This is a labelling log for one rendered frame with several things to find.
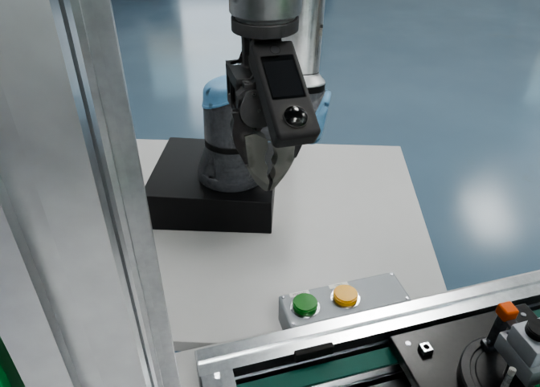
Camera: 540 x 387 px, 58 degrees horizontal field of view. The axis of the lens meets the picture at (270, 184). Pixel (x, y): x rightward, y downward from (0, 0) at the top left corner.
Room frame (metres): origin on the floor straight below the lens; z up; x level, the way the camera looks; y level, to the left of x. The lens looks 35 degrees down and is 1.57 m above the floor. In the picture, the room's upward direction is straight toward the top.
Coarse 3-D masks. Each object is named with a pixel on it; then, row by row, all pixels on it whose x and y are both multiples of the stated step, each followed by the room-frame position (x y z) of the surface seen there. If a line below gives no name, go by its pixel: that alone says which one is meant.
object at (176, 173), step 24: (168, 144) 1.08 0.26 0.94; (192, 144) 1.08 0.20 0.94; (168, 168) 0.96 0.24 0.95; (192, 168) 0.96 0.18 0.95; (168, 192) 0.86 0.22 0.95; (192, 192) 0.86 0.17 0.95; (216, 192) 0.86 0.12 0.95; (240, 192) 0.86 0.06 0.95; (264, 192) 0.87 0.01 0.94; (168, 216) 0.84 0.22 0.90; (192, 216) 0.83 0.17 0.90; (216, 216) 0.83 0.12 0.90; (240, 216) 0.83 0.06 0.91; (264, 216) 0.82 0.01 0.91
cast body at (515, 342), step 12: (516, 324) 0.39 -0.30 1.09; (528, 324) 0.39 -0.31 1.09; (504, 336) 0.40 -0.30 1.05; (516, 336) 0.38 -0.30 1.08; (528, 336) 0.37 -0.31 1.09; (504, 348) 0.39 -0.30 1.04; (516, 348) 0.38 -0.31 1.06; (528, 348) 0.36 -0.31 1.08; (516, 360) 0.37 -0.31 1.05; (528, 360) 0.36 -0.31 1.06; (516, 372) 0.36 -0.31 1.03; (528, 372) 0.35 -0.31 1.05; (528, 384) 0.35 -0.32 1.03
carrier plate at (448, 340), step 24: (528, 312) 0.51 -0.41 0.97; (408, 336) 0.46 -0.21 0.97; (432, 336) 0.46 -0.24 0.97; (456, 336) 0.46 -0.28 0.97; (480, 336) 0.46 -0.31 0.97; (408, 360) 0.42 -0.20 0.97; (432, 360) 0.42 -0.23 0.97; (456, 360) 0.42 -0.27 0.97; (432, 384) 0.39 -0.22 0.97; (456, 384) 0.39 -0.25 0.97
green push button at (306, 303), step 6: (300, 294) 0.55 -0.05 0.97; (306, 294) 0.55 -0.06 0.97; (294, 300) 0.53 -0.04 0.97; (300, 300) 0.53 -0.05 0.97; (306, 300) 0.53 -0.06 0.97; (312, 300) 0.53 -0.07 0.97; (294, 306) 0.52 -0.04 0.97; (300, 306) 0.52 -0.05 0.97; (306, 306) 0.52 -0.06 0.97; (312, 306) 0.52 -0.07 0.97; (300, 312) 0.51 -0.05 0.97; (306, 312) 0.51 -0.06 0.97; (312, 312) 0.51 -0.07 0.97
